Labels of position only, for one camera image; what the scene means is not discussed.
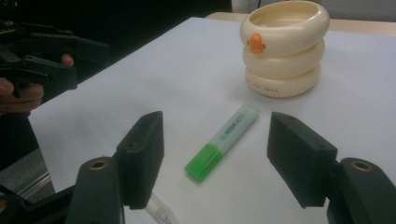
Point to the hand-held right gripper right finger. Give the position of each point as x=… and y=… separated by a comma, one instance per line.
x=299, y=158

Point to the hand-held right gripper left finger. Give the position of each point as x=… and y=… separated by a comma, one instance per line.
x=141, y=161

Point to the clear ballpoint pen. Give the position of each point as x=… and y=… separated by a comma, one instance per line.
x=160, y=211

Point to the green highlighter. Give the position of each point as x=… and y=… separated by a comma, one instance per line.
x=222, y=144

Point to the cream ringed pen holder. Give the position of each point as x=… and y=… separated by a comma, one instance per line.
x=285, y=59

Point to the white board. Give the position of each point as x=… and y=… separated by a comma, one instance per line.
x=193, y=77

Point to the aluminium floor rail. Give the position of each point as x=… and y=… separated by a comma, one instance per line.
x=35, y=186

